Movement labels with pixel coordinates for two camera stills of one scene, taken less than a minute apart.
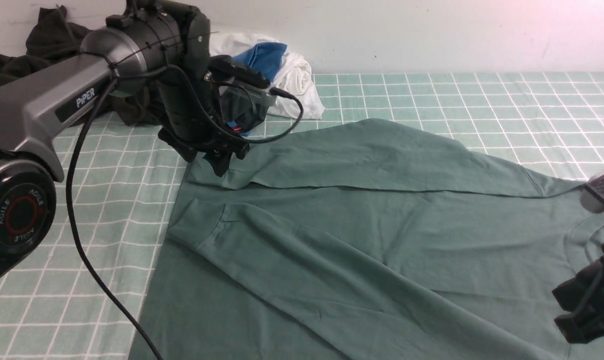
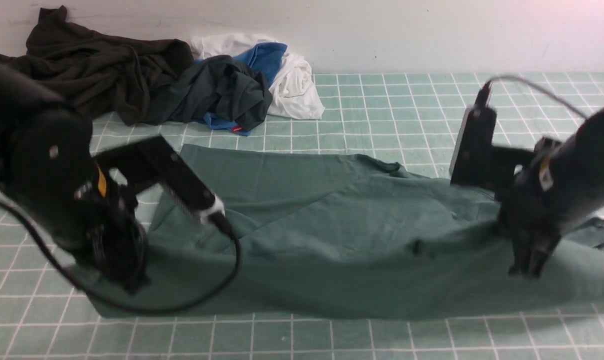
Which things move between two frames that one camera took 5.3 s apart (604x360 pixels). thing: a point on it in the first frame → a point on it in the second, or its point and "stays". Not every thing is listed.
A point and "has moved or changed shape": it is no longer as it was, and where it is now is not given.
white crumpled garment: [295, 96] stays
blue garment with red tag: [264, 58] stays
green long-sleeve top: [365, 240] has moved or changed shape
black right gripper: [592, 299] → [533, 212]
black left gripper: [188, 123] → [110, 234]
